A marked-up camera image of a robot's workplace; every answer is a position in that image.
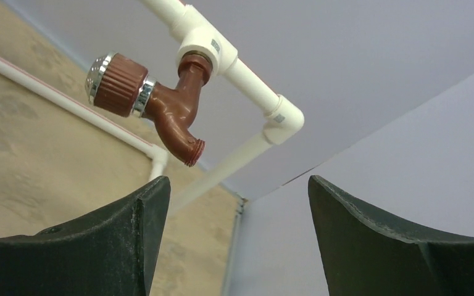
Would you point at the white PVC pipe frame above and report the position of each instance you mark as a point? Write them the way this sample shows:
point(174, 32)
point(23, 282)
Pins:
point(282, 118)

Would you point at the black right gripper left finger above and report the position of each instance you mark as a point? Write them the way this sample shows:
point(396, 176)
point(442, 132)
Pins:
point(112, 250)

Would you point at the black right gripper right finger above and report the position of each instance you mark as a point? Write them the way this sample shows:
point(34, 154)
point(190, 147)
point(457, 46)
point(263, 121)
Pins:
point(366, 250)

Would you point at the brown copper faucet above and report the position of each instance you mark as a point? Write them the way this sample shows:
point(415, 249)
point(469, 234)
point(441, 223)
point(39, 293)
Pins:
point(124, 87)

